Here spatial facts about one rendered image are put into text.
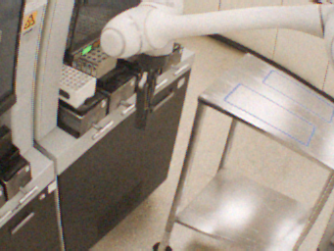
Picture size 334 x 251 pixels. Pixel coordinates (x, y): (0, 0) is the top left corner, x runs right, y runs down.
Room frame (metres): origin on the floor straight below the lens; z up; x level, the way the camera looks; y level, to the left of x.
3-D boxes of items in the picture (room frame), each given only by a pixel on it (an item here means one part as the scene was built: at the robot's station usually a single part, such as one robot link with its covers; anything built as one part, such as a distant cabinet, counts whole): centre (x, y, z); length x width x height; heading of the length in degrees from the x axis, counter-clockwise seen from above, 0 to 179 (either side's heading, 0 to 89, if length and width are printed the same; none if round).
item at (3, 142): (0.88, 0.44, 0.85); 0.12 x 0.02 x 0.06; 157
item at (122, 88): (1.49, 0.44, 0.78); 0.73 x 0.14 x 0.09; 67
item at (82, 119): (1.35, 0.50, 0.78); 0.73 x 0.14 x 0.09; 67
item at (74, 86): (1.29, 0.38, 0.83); 0.30 x 0.10 x 0.06; 67
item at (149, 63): (1.17, 0.07, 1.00); 0.08 x 0.07 x 0.09; 169
